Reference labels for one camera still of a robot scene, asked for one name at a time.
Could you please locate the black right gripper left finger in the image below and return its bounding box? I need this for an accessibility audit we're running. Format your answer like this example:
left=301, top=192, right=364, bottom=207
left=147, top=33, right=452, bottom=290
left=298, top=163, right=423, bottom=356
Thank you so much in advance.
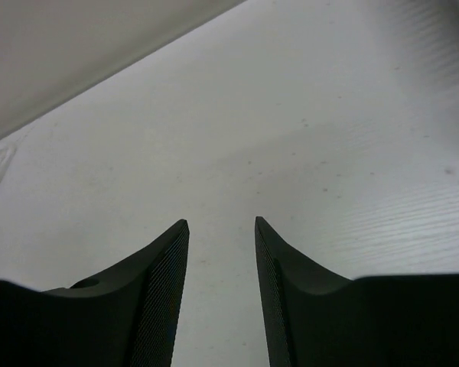
left=0, top=219, right=189, bottom=366

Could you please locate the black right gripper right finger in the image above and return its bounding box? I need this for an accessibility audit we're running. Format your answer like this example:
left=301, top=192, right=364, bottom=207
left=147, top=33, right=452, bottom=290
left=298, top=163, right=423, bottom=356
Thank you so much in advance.
left=255, top=217, right=459, bottom=366

